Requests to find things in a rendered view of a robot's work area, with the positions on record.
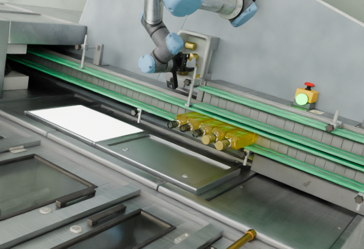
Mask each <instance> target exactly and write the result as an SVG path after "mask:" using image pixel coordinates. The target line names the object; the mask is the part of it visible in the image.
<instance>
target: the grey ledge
mask: <svg viewBox="0 0 364 249"><path fill-rule="evenodd" d="M250 170H251V171H254V172H256V173H259V174H261V175H264V176H267V177H269V178H272V179H274V180H277V181H279V182H281V183H284V184H286V185H289V186H291V187H294V188H297V189H299V190H301V191H304V192H306V193H309V194H311V195H314V196H316V197H318V198H321V199H323V200H326V201H329V202H331V203H334V204H336V205H339V206H341V207H344V208H346V209H348V210H351V211H353V212H356V213H359V214H361V215H364V201H363V202H362V204H361V207H360V210H359V211H357V210H356V207H357V204H358V203H356V202H355V199H354V198H355V197H356V196H357V195H358V193H359V192H358V191H355V190H353V189H350V188H348V187H345V186H343V185H339V184H337V183H334V182H332V181H329V180H327V179H324V178H321V177H319V176H316V175H313V174H311V173H308V172H305V171H303V170H300V169H298V168H295V167H292V166H289V165H287V164H284V163H282V162H279V161H276V160H274V159H271V158H269V157H266V156H264V155H260V154H258V153H255V154H254V156H253V161H252V165H251V169H250Z"/></svg>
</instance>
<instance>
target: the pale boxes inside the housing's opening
mask: <svg viewBox="0 0 364 249"><path fill-rule="evenodd" d="M6 53H7V54H26V53H27V44H8V46H7V52H6ZM28 81H29V76H27V75H24V74H21V73H19V72H17V71H14V70H12V69H11V71H10V72H9V73H8V74H6V75H4V83H3V91H5V90H18V89H27V88H28Z"/></svg>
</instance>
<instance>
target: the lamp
mask: <svg viewBox="0 0 364 249"><path fill-rule="evenodd" d="M296 102H297V103H298V104H300V105H304V104H306V103H307V102H308V96H307V95H306V94H304V93H302V94H299V95H297V97H296Z"/></svg>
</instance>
